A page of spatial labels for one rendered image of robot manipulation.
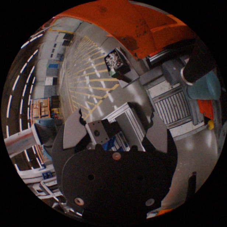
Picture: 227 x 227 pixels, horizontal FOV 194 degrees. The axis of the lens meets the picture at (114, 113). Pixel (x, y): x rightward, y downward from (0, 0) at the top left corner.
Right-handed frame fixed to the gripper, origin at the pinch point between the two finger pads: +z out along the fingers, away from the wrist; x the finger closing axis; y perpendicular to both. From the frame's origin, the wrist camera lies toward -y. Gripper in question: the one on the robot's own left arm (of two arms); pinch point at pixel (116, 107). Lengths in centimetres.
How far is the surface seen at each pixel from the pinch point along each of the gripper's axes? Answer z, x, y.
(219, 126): -12, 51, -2
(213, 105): -3.1, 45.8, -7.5
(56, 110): 568, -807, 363
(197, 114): 16, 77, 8
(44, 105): 500, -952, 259
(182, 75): 0.4, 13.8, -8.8
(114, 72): 25.8, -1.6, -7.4
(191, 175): -18.3, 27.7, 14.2
